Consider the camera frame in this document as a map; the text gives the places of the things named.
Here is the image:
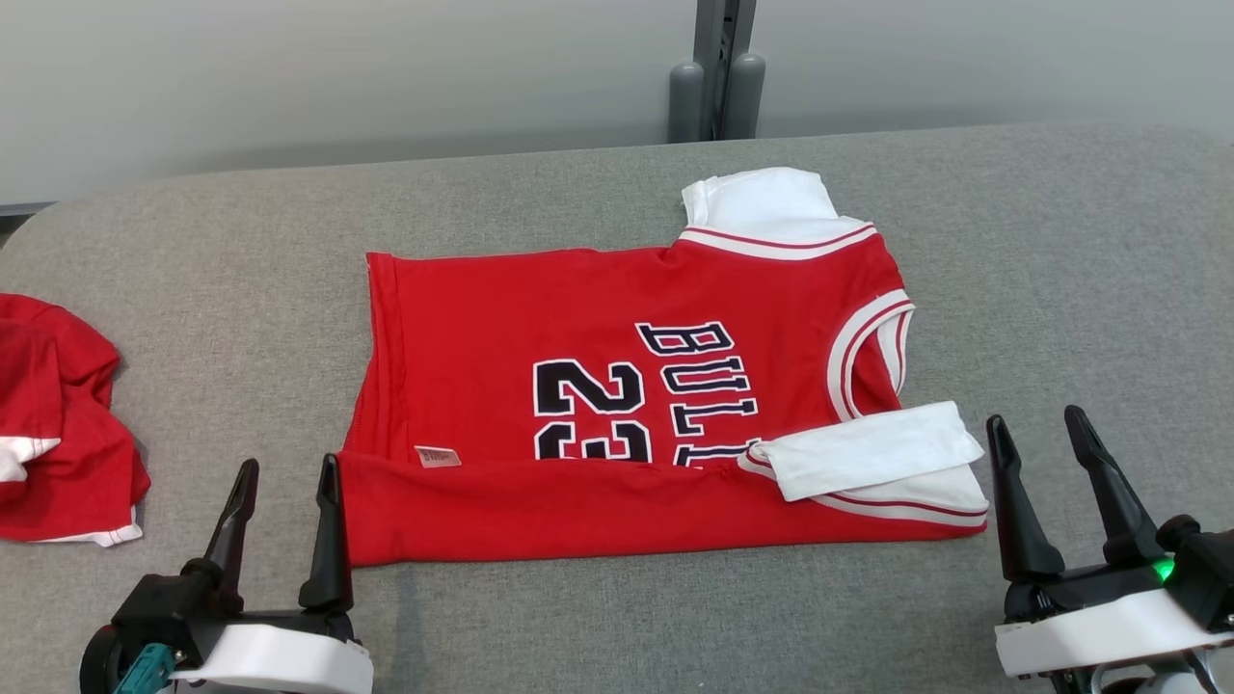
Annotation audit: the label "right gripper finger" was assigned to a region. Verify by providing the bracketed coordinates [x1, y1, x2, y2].
[987, 414, 1066, 581]
[1065, 405, 1166, 568]

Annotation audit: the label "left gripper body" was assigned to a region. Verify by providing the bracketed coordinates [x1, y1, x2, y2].
[174, 607, 374, 694]

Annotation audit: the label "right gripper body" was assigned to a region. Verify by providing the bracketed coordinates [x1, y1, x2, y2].
[995, 561, 1234, 679]

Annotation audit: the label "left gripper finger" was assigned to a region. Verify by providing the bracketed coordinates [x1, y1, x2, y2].
[204, 459, 260, 613]
[299, 454, 354, 613]

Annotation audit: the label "red shorts white trim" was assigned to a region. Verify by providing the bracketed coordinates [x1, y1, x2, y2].
[0, 292, 152, 548]

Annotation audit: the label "red Bulls jersey white sleeves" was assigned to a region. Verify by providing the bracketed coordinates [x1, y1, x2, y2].
[337, 167, 991, 568]

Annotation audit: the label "teal plug left camera cable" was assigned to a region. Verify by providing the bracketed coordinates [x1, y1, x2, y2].
[114, 643, 180, 694]

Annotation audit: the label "grey post with cylinder feet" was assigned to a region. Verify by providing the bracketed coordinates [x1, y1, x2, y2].
[668, 0, 767, 144]

